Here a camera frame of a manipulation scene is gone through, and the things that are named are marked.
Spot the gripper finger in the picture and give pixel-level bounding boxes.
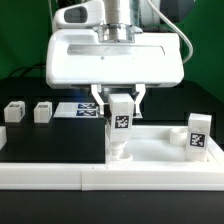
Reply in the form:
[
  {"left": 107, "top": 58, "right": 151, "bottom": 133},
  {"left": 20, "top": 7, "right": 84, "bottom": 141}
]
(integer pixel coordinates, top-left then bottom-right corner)
[
  {"left": 91, "top": 84, "right": 104, "bottom": 116},
  {"left": 134, "top": 84, "right": 146, "bottom": 117}
]

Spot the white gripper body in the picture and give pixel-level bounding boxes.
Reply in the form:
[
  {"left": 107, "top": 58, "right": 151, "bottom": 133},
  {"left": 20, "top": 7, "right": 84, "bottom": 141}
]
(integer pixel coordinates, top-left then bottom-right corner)
[{"left": 46, "top": 29, "right": 184, "bottom": 88}]

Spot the white square table top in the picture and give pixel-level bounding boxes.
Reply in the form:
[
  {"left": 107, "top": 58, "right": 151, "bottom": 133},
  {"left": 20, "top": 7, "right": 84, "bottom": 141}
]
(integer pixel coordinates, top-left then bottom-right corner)
[{"left": 105, "top": 125, "right": 224, "bottom": 165}]

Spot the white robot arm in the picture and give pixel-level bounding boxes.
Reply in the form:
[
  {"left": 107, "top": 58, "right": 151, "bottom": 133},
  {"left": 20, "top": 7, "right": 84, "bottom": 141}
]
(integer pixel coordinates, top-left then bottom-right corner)
[{"left": 46, "top": 0, "right": 193, "bottom": 116}]

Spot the white marker sheet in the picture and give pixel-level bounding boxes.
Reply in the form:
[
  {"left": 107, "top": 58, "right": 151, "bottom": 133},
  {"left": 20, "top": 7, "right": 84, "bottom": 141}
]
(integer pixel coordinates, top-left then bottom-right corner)
[{"left": 53, "top": 102, "right": 143, "bottom": 119}]

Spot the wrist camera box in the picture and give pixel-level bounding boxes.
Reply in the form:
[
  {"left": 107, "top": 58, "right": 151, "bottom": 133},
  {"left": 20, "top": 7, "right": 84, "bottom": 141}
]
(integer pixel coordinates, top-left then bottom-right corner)
[{"left": 52, "top": 0, "right": 105, "bottom": 32}]

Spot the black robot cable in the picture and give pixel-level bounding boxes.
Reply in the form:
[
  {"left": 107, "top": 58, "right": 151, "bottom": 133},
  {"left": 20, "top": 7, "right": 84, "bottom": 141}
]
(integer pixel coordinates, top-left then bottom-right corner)
[{"left": 7, "top": 63, "right": 48, "bottom": 78}]

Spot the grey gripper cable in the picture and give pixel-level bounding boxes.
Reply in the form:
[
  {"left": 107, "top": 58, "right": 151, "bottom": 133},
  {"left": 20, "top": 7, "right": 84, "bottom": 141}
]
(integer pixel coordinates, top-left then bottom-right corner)
[{"left": 146, "top": 0, "right": 194, "bottom": 64}]

